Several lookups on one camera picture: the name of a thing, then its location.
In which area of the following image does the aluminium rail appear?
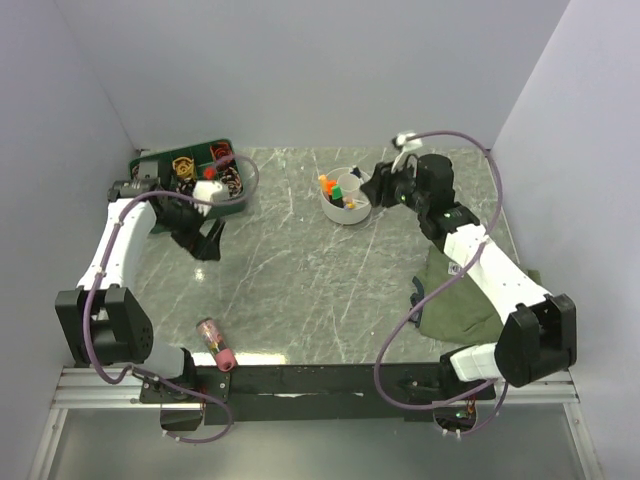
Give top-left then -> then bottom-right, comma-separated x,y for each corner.
53,364 -> 579,409

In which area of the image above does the green t-shirt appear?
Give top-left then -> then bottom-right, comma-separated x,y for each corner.
409,243 -> 547,345

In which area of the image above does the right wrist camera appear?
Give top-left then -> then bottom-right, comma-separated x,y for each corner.
391,131 -> 423,173

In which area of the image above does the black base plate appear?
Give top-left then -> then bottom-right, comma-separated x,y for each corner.
138,362 -> 496,426

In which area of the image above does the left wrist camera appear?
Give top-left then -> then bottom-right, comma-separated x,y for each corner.
192,166 -> 229,216

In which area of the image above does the clear pink crayon tube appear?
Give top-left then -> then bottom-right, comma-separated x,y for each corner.
196,318 -> 237,372

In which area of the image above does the pink patterned rolled tie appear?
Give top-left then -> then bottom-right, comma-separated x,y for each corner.
220,167 -> 243,198

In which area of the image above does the orange rolled tie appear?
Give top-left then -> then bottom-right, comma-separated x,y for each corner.
210,140 -> 234,162

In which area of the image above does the black green highlighter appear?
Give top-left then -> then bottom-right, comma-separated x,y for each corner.
330,185 -> 343,201

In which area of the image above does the black orange highlighter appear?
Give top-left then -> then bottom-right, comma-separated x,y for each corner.
325,180 -> 337,197

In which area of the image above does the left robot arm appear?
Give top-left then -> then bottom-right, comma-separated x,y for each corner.
55,160 -> 229,402

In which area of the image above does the green compartment tray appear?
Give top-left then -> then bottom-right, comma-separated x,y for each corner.
129,139 -> 247,222

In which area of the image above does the white round divided container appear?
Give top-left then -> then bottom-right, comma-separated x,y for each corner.
318,166 -> 372,226

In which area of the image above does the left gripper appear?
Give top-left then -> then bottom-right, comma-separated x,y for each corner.
155,192 -> 226,261

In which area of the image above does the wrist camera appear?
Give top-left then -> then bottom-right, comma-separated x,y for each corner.
192,166 -> 229,216
391,131 -> 423,173

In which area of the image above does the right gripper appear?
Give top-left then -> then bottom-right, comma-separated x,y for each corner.
357,156 -> 428,215

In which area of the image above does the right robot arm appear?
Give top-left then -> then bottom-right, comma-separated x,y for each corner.
360,154 -> 577,398

